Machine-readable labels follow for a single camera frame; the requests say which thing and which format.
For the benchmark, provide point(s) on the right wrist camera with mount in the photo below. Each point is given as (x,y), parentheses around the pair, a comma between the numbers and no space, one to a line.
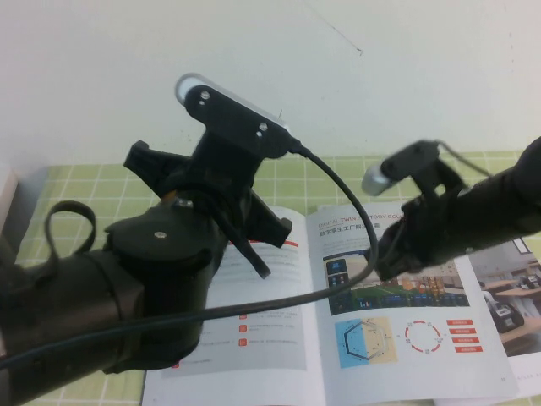
(376,179)

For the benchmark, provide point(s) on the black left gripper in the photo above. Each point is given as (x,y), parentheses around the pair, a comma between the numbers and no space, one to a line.
(211,173)

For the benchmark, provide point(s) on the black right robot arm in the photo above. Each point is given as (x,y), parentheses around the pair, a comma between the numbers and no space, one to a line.
(507,199)

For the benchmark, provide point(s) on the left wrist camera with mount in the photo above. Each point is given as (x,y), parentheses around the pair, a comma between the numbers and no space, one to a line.
(236,122)

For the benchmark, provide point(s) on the green checkered tablecloth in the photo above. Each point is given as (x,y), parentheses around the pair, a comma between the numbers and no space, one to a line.
(105,186)

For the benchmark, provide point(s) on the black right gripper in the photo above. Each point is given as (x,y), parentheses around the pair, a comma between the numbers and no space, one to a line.
(422,241)

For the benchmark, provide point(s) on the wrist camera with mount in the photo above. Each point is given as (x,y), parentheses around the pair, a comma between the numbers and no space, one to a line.
(236,122)
(376,179)

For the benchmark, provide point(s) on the colourful printed brochure book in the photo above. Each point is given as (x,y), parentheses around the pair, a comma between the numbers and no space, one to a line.
(401,296)

